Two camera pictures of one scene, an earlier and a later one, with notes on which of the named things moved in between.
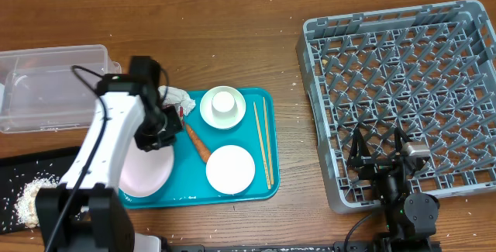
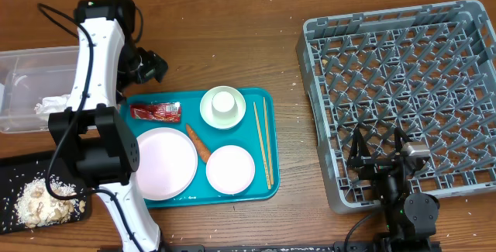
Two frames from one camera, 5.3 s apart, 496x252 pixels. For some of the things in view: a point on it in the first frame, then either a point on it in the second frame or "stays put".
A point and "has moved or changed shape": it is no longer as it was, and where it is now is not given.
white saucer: x=218 y=122 stays put
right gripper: x=359 y=156 stays put
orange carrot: x=203 y=151 stays put
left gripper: x=173 y=125 -> x=153 y=63
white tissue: x=170 y=95 -> x=52 y=104
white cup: x=224 y=104 stays put
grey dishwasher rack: x=429 y=70 stays put
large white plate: x=142 y=174 has moved or changed shape
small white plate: x=230 y=170 stays put
